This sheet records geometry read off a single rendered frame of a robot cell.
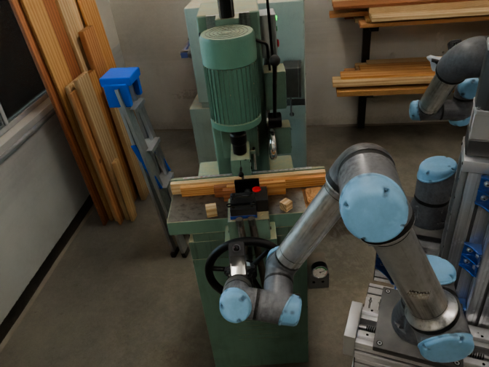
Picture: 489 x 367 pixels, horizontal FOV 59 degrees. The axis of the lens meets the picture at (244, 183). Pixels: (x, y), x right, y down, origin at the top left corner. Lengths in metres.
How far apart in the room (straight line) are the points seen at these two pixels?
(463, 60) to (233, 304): 0.92
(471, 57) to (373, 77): 2.10
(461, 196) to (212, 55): 0.82
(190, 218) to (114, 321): 1.12
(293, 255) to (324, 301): 1.38
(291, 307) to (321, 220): 0.22
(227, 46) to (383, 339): 0.94
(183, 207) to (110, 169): 1.39
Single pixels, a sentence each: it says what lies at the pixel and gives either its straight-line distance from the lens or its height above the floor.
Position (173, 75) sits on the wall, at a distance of 4.05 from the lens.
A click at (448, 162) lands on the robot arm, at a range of 1.61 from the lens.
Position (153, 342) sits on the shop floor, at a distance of 2.41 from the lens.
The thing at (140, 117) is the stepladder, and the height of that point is 0.88.
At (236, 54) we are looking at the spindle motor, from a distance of 1.36.
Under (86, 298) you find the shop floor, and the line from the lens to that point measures 2.75.
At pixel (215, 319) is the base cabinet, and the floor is 0.36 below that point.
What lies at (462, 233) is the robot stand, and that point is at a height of 1.02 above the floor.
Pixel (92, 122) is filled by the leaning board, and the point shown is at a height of 0.77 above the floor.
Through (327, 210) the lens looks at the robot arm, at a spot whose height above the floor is 1.25.
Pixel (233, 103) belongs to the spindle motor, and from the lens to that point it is 1.42.
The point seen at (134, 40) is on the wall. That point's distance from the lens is 4.05.
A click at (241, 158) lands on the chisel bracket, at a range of 1.56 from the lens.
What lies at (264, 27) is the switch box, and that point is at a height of 1.44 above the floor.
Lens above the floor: 1.87
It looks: 34 degrees down
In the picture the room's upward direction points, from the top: 6 degrees counter-clockwise
